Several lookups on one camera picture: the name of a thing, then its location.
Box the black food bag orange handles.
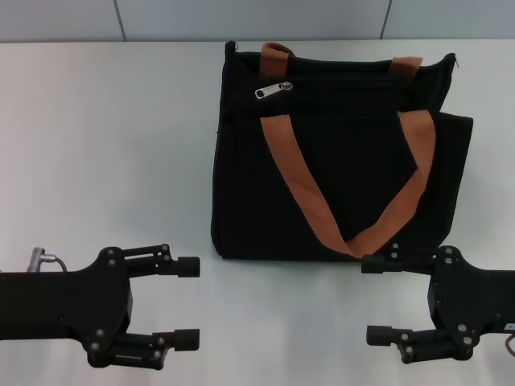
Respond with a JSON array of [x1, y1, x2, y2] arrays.
[[209, 39, 475, 262]]

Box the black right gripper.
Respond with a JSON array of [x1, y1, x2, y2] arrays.
[[360, 242, 515, 365]]

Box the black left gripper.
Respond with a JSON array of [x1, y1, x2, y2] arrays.
[[0, 245, 134, 369]]

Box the silver zipper pull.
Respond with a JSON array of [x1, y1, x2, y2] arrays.
[[254, 81, 294, 100]]

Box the grey left gripper cable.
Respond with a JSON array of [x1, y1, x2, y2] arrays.
[[27, 247, 69, 273]]

